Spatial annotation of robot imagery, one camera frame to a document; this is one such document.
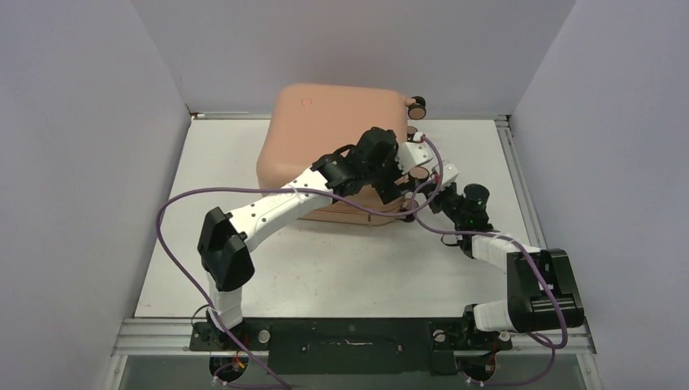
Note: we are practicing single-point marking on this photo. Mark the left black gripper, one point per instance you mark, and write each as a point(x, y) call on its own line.
point(387, 190)

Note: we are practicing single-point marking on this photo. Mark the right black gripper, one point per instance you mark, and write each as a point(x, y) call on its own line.
point(435, 199)

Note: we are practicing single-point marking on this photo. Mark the pink suitcase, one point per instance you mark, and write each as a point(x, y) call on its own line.
point(312, 120)

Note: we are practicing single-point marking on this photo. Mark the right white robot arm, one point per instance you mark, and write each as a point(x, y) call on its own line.
point(541, 290)

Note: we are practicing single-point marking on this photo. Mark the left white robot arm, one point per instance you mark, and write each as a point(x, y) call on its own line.
point(228, 238)

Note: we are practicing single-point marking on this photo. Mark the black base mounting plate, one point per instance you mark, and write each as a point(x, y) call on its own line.
point(370, 346)

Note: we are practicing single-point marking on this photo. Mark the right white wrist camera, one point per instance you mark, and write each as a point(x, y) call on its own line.
point(447, 173)

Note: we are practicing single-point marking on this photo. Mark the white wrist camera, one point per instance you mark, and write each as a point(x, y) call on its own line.
point(447, 173)
point(413, 153)

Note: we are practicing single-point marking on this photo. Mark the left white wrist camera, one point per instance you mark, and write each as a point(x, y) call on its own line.
point(413, 153)

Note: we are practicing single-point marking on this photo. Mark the aluminium frame rail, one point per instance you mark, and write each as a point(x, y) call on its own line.
point(352, 259)

